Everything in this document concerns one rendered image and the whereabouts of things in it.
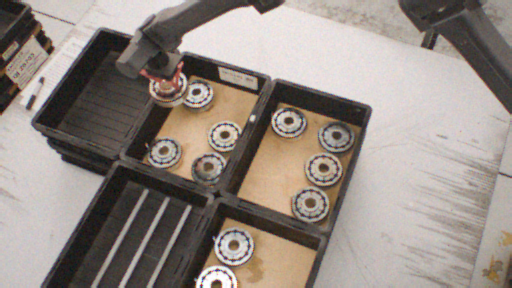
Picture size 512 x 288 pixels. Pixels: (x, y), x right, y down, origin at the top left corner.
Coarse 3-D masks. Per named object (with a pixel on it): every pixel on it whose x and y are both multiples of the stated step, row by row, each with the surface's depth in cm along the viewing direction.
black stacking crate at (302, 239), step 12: (216, 216) 126; (228, 216) 132; (240, 216) 128; (252, 216) 124; (216, 228) 129; (264, 228) 128; (276, 228) 124; (288, 228) 121; (204, 240) 122; (288, 240) 129; (300, 240) 125; (312, 240) 121; (204, 252) 125; (192, 264) 118; (204, 264) 127; (192, 276) 122
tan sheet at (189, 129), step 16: (192, 80) 156; (224, 96) 152; (240, 96) 152; (256, 96) 151; (176, 112) 150; (208, 112) 149; (224, 112) 149; (240, 112) 149; (176, 128) 147; (192, 128) 147; (208, 128) 147; (192, 144) 144; (208, 144) 144; (144, 160) 142
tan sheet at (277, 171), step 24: (312, 120) 146; (336, 120) 146; (264, 144) 143; (288, 144) 142; (312, 144) 142; (264, 168) 139; (288, 168) 139; (240, 192) 136; (264, 192) 135; (288, 192) 135; (336, 192) 134
